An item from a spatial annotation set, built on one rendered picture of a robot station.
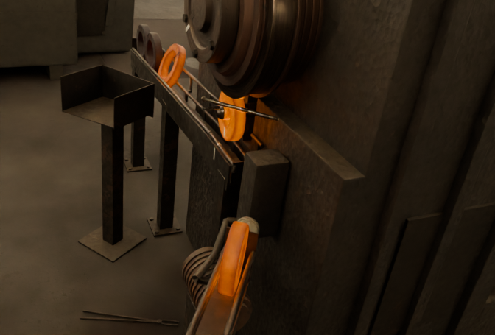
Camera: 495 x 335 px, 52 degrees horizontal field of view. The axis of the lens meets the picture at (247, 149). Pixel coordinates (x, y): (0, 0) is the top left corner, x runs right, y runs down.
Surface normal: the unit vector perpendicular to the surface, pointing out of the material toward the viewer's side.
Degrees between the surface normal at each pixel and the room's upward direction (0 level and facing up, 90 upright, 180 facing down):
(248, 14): 83
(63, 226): 0
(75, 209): 1
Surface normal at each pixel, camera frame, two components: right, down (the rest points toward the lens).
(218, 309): 0.15, -0.92
